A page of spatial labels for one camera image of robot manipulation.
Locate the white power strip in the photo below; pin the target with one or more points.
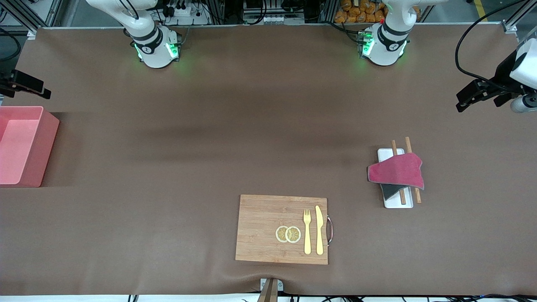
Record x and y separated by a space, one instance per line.
272 19
184 12

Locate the yellow plastic knife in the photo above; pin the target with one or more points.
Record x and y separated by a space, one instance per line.
319 235

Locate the red and grey cloth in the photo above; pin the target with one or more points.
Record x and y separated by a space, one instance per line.
396 172

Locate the whole lemon slice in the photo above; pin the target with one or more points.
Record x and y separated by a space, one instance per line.
293 234

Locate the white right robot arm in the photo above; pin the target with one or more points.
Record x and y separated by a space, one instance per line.
155 54

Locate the pink plastic bin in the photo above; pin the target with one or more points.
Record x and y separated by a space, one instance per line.
42 147

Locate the metal bracket with tan bar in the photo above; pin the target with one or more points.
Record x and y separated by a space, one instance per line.
270 289

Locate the yellow plastic fork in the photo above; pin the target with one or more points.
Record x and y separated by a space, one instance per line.
307 239

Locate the aluminium frame strut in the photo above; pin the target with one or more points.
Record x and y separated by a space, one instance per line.
518 16
25 19

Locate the white rectangular tray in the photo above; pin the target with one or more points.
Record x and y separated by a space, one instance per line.
392 204

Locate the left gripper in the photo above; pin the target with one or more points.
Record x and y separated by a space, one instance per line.
502 74

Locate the overlapped lemon slice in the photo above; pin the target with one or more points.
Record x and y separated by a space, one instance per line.
280 234

